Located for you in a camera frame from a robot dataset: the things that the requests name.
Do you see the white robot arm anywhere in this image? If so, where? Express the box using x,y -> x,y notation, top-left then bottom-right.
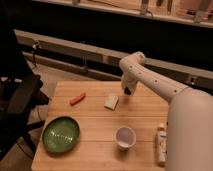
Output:
119,52 -> 213,171

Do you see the black chair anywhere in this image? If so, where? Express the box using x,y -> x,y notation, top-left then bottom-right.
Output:
0,26 -> 49,161

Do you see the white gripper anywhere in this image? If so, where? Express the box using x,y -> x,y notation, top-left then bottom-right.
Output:
121,74 -> 137,95

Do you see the white paper cup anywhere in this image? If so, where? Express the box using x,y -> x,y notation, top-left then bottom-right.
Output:
115,126 -> 136,151

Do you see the green bowl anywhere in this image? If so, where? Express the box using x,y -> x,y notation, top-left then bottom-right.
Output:
42,116 -> 80,154

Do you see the white bottle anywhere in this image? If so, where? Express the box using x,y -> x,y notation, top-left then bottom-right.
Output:
156,123 -> 167,167

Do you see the white sponge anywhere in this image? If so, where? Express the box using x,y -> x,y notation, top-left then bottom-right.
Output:
104,94 -> 119,110

